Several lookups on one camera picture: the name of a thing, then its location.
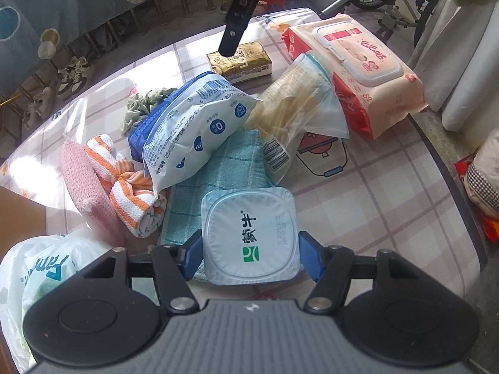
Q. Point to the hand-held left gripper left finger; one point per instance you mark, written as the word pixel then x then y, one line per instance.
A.
pixel 193 252

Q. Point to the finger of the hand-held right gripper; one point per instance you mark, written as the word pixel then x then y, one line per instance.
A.
pixel 239 11

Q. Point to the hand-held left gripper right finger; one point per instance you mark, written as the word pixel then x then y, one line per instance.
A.
pixel 308 253

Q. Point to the brown tissue packet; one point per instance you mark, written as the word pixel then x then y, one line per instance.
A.
pixel 253 60

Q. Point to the white yogurt cup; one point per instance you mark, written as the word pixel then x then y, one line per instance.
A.
pixel 249 233

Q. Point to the teal checked cloth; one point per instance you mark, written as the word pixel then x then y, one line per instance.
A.
pixel 230 163

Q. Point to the green cloth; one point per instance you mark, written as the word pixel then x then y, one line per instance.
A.
pixel 134 111

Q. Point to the orange white striped towel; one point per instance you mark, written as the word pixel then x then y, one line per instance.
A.
pixel 124 202

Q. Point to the clear bag of noodles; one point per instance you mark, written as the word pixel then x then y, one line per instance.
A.
pixel 280 101

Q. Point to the checked printed tablecloth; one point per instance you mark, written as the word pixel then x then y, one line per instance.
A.
pixel 390 187

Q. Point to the blue white snack bag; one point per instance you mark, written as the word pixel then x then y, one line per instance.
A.
pixel 183 132

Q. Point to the pink sponge cloth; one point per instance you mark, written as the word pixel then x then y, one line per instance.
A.
pixel 82 179

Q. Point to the light blue clear bag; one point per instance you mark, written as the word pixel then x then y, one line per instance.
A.
pixel 331 113

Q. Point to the pink wet wipes pack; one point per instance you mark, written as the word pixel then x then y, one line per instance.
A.
pixel 390 85

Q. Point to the red plastic packet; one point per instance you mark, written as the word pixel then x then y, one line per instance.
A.
pixel 353 107

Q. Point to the white plastic bag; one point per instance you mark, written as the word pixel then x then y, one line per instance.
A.
pixel 35 276

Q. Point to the cardboard box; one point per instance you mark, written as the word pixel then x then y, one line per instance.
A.
pixel 19 218

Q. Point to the pair of green white sneakers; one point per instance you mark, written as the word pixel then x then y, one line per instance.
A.
pixel 74 74

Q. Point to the red packet on floor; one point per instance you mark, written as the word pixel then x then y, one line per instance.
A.
pixel 492 230

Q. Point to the white curtain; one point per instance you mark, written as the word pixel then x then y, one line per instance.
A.
pixel 464 78

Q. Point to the houndstooth fabric bag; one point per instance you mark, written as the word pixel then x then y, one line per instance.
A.
pixel 485 179

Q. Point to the pair of beige sneakers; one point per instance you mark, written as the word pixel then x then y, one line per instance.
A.
pixel 39 103

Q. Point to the yellow stick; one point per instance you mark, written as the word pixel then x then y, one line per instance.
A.
pixel 9 99

